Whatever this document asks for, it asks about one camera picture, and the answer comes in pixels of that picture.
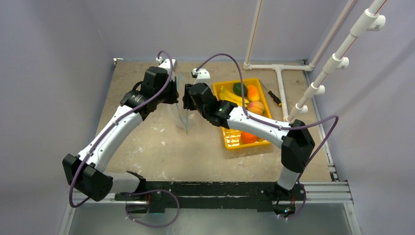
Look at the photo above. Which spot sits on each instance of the orange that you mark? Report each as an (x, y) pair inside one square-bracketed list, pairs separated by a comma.
[(247, 138)]

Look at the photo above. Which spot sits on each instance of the aluminium frame rail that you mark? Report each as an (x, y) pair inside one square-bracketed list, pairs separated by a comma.
[(327, 192)]

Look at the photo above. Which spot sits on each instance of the peach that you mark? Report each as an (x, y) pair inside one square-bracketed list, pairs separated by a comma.
[(256, 107)]

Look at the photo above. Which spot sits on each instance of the yellow plastic tray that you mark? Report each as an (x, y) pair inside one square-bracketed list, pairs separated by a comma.
[(232, 137)]

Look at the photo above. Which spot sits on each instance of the clear zip top bag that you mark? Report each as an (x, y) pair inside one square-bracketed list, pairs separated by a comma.
[(181, 117)]

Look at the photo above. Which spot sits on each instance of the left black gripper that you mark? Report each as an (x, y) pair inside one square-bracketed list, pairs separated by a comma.
[(174, 96)]

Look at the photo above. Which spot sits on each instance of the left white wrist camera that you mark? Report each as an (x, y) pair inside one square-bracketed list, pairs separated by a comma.
[(167, 64)]

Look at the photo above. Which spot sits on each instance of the white pvc pipe frame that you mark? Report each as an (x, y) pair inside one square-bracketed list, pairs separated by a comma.
[(370, 20)]

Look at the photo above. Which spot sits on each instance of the yellow banana bunch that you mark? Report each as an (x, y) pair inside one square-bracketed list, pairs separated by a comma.
[(231, 97)]

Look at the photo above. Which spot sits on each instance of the orange mango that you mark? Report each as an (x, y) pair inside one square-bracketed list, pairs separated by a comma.
[(253, 93)]

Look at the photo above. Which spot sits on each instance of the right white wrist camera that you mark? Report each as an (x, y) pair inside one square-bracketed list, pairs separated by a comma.
[(201, 76)]

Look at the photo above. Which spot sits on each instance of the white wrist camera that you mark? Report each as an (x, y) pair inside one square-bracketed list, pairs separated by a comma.
[(167, 64), (201, 76)]

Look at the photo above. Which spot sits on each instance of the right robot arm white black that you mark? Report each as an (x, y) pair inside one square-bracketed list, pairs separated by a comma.
[(293, 139)]

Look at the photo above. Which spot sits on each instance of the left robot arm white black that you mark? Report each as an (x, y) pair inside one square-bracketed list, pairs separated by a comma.
[(86, 171)]

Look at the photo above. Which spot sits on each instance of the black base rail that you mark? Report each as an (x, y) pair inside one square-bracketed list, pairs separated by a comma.
[(158, 196)]

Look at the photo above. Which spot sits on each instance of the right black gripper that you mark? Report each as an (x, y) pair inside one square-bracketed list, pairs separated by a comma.
[(187, 98)]

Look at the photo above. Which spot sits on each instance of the black handled screwdriver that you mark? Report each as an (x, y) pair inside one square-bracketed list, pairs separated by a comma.
[(274, 98)]

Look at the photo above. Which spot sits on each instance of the green avocado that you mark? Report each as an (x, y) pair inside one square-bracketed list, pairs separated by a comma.
[(239, 89)]

